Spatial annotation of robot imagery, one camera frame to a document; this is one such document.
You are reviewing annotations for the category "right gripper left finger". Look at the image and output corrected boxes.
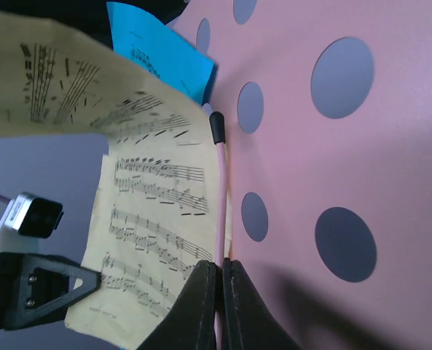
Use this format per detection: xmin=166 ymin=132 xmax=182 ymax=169
xmin=138 ymin=260 xmax=217 ymax=350

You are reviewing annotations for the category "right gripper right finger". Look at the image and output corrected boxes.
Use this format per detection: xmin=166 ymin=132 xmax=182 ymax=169
xmin=221 ymin=258 xmax=301 ymax=350

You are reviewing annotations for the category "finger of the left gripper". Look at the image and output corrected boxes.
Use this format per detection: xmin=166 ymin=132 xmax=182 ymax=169
xmin=2 ymin=254 xmax=101 ymax=330

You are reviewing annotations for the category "yellow sheet music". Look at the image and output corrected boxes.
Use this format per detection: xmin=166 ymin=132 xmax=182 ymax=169
xmin=0 ymin=11 xmax=219 ymax=349

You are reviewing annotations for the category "pink music stand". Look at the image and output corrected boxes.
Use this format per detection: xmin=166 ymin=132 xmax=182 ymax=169
xmin=175 ymin=1 xmax=432 ymax=349

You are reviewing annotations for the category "blue sheet music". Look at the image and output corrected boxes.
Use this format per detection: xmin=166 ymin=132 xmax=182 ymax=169
xmin=106 ymin=1 xmax=216 ymax=105

